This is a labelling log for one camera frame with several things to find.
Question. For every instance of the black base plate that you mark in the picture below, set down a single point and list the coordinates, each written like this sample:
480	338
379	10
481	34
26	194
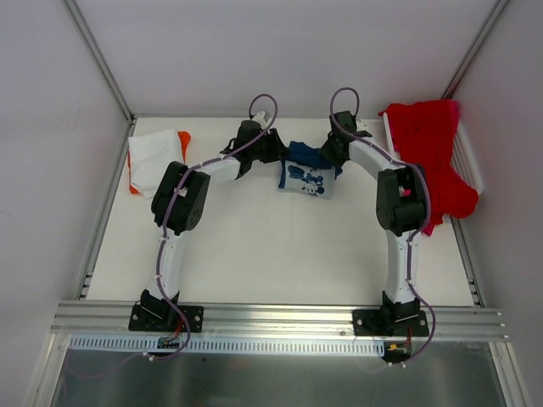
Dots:
370	322
142	320

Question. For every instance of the folded orange t-shirt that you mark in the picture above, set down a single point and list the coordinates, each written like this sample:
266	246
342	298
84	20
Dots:
185	142

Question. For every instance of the left aluminium frame post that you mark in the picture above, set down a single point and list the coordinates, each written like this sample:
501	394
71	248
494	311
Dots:
84	30

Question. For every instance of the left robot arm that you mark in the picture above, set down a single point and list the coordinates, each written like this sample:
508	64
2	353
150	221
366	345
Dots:
178	207

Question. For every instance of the aluminium frame post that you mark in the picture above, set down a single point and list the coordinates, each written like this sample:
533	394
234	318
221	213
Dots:
84	30
490	22

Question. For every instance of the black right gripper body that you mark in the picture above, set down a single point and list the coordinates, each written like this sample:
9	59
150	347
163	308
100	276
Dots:
329	149

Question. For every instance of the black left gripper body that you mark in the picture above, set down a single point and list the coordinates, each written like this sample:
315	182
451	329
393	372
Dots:
271	144

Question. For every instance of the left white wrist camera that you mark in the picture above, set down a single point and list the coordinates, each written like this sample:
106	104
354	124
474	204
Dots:
263	118

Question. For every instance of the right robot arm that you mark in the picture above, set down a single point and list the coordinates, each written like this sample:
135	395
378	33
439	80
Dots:
402	210

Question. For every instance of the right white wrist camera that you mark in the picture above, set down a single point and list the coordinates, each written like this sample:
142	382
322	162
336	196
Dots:
362	126

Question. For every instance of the aluminium mounting rail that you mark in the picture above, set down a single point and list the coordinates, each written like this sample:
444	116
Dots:
450	324

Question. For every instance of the red t-shirt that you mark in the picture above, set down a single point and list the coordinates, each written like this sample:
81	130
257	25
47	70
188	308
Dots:
437	144

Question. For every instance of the folded white t-shirt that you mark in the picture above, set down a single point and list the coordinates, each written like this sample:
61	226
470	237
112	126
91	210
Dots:
150	163

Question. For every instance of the white perforated plastic basket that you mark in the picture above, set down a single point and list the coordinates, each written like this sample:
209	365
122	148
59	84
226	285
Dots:
463	159

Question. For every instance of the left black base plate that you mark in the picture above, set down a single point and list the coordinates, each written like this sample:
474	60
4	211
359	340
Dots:
142	320

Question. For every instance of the navy blue t-shirt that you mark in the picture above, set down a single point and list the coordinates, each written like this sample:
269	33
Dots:
305	171

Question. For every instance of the white slotted cable duct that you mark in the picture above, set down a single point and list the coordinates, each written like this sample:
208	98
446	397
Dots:
228	345

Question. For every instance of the right aluminium frame post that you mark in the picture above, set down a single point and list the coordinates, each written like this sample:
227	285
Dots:
490	22

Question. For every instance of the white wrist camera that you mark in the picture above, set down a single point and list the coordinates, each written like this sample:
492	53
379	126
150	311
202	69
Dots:
362	126
263	118

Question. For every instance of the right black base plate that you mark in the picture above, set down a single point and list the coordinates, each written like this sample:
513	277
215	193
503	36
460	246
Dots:
370	322

